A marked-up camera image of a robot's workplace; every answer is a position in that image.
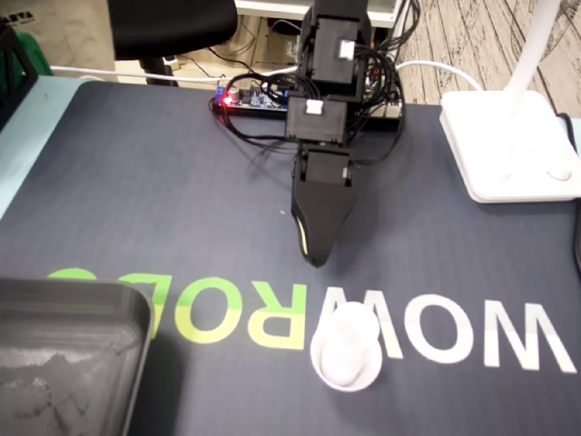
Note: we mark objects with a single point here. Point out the green box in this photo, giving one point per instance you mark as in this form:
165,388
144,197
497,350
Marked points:
41,59

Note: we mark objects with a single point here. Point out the dark WOWROBO printed mat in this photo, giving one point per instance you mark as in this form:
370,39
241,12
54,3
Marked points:
136,181

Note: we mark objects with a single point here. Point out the white shelf unit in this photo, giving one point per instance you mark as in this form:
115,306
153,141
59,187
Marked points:
386,13

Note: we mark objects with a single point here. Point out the black truss stand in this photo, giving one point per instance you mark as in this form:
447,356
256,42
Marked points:
13,68

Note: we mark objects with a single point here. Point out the blue circuit board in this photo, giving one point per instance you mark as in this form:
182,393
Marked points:
254,100

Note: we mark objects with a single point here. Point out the white desk lamp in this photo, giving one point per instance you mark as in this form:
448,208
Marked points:
499,145

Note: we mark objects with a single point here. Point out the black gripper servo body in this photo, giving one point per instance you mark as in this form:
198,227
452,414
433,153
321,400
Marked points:
324,165

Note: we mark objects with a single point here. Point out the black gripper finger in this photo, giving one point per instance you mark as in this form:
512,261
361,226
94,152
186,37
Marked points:
302,237
324,213

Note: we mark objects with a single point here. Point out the short white plastic cup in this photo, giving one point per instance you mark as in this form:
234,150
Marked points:
370,373

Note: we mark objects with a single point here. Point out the dark grey metal tray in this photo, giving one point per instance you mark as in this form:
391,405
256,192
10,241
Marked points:
68,363

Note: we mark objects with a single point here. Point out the black office chair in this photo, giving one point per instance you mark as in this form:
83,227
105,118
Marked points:
172,27

